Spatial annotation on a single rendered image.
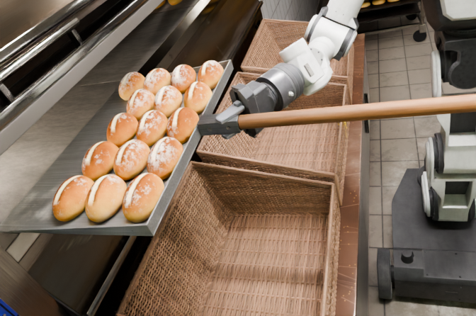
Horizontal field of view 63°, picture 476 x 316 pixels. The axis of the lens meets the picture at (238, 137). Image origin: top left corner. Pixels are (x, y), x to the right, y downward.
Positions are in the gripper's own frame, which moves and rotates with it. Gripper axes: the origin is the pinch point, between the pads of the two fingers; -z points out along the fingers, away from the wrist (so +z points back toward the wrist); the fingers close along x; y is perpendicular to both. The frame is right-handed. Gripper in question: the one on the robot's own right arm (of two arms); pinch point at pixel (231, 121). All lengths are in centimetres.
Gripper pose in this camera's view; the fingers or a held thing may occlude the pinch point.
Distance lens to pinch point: 80.9
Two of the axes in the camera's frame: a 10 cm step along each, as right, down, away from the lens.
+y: 6.4, 3.1, -7.1
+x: -2.6, -7.7, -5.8
